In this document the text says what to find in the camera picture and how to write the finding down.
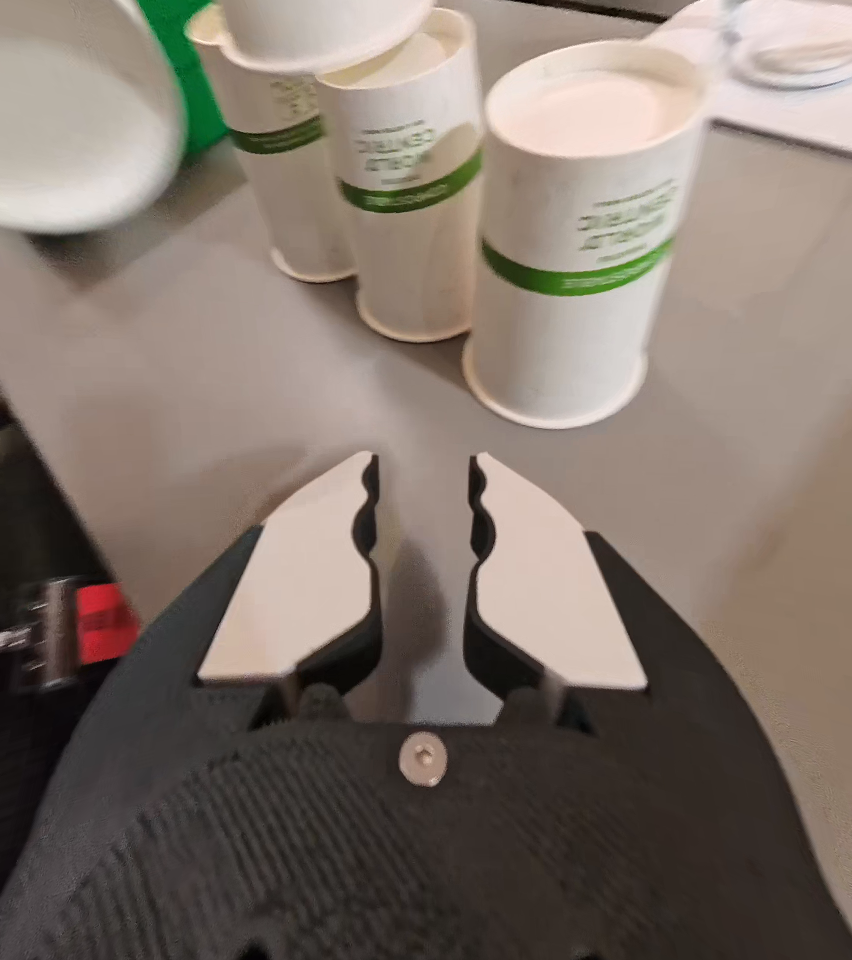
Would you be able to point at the green plastic box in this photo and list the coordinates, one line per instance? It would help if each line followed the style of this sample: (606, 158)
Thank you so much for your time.
(201, 90)

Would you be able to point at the wooden document stand white base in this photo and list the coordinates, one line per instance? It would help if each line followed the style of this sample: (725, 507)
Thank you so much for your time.
(808, 112)

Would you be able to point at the grey desk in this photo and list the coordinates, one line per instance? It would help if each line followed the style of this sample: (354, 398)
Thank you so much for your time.
(171, 390)

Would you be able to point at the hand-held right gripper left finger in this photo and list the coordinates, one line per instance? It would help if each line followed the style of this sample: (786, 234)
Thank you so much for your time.
(287, 600)

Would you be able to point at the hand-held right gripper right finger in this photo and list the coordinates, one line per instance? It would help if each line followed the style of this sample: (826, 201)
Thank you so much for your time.
(557, 600)

